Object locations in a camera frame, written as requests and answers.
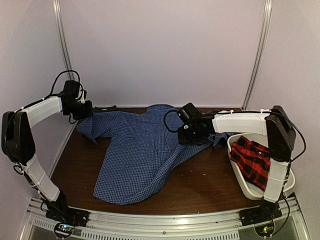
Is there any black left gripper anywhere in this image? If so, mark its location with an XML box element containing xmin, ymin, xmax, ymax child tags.
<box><xmin>65</xmin><ymin>100</ymin><xmax>93</xmax><ymax>121</ymax></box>

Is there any blue plaid long sleeve shirt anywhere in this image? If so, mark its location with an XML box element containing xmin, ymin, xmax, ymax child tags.
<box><xmin>76</xmin><ymin>104</ymin><xmax>232</xmax><ymax>205</ymax></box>

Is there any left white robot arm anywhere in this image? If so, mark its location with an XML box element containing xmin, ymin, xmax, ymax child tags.
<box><xmin>1</xmin><ymin>80</ymin><xmax>93</xmax><ymax>222</ymax></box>

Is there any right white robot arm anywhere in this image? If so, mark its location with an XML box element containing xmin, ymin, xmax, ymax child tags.
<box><xmin>176</xmin><ymin>103</ymin><xmax>296</xmax><ymax>221</ymax></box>

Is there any dark folded shirt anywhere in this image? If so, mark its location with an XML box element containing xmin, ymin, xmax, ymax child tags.
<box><xmin>92</xmin><ymin>105</ymin><xmax>118</xmax><ymax>113</ymax></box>

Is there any red black plaid shirt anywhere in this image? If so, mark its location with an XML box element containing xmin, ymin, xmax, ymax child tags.
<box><xmin>229</xmin><ymin>136</ymin><xmax>271</xmax><ymax>191</ymax></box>

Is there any white plastic bin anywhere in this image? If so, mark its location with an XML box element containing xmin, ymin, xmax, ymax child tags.
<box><xmin>227</xmin><ymin>133</ymin><xmax>296</xmax><ymax>201</ymax></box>

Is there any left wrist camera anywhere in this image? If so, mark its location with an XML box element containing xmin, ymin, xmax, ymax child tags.
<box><xmin>75</xmin><ymin>88</ymin><xmax>87</xmax><ymax>104</ymax></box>

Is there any front aluminium rail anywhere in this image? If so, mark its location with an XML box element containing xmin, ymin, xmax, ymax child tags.
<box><xmin>21</xmin><ymin>197</ymin><xmax>311</xmax><ymax>240</ymax></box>

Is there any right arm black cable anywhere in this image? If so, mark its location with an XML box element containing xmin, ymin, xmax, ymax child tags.
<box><xmin>163</xmin><ymin>108</ymin><xmax>307</xmax><ymax>236</ymax></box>

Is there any left aluminium frame post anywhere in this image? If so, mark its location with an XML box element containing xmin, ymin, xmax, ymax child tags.
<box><xmin>52</xmin><ymin>0</ymin><xmax>80</xmax><ymax>83</ymax></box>

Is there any aluminium frame post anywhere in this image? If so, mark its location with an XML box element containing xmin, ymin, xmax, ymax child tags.
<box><xmin>52</xmin><ymin>0</ymin><xmax>80</xmax><ymax>83</ymax></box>
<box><xmin>241</xmin><ymin>0</ymin><xmax>273</xmax><ymax>110</ymax></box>

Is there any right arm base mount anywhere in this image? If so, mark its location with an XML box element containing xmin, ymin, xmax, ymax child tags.
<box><xmin>239</xmin><ymin>203</ymin><xmax>282</xmax><ymax>238</ymax></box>

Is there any right aluminium frame post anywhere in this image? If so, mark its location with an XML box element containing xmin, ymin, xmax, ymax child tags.
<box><xmin>241</xmin><ymin>0</ymin><xmax>273</xmax><ymax>110</ymax></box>

